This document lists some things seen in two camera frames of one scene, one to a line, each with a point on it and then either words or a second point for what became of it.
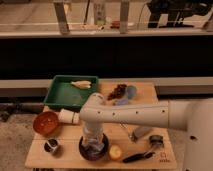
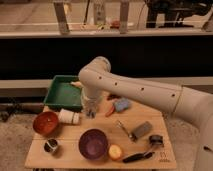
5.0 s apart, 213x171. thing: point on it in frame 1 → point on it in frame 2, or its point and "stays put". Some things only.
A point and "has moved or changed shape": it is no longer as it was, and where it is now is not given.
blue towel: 93,150 has moved or changed shape
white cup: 69,116 stays put
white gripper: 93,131 → 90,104
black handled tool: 138,156 stays put
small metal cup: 50,145 stays put
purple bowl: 95,152 stays put
